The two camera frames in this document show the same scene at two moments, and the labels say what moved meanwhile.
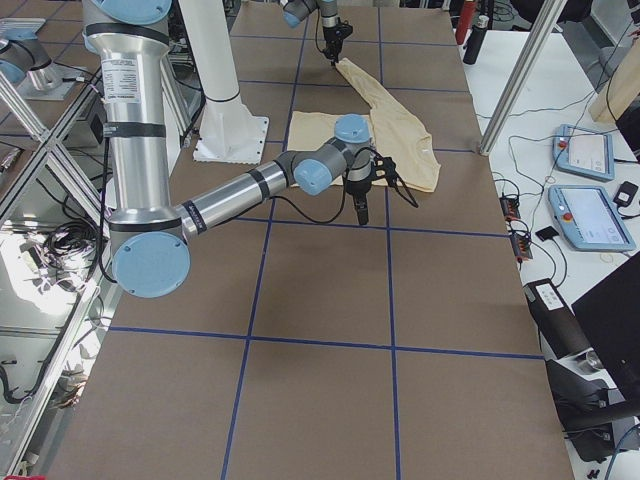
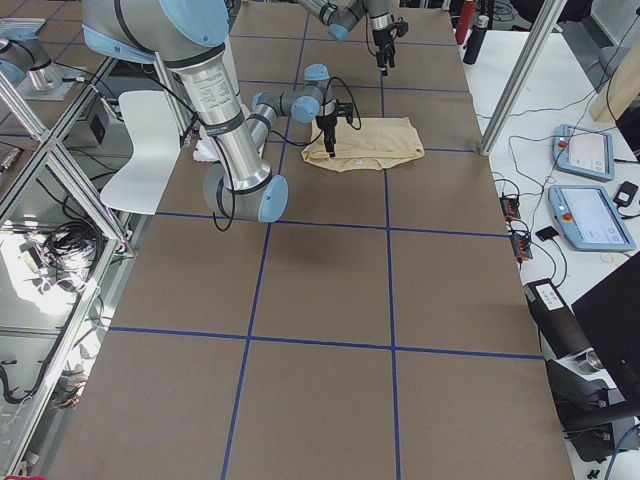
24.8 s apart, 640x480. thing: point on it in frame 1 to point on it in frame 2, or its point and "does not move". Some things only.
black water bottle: [475, 40] does not move
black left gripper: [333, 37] to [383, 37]
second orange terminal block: [521, 245] does not move
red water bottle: [464, 21] does not move
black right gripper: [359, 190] to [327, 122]
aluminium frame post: [546, 18] does not move
